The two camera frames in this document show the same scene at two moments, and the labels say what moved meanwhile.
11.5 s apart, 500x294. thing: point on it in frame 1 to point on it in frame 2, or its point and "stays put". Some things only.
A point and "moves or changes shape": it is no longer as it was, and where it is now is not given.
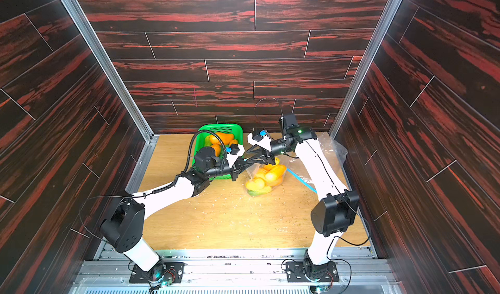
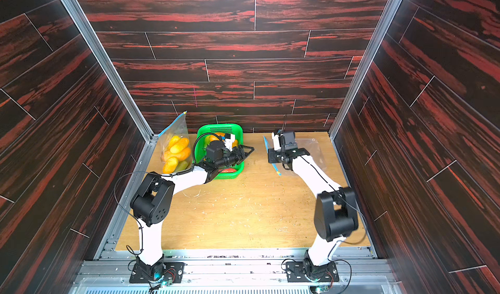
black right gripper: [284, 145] stays put
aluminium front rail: [236, 270] stays put
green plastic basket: [236, 130] stays put
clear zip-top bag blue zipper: [261, 178] to [176, 150]
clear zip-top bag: [334, 152] moves or changes shape
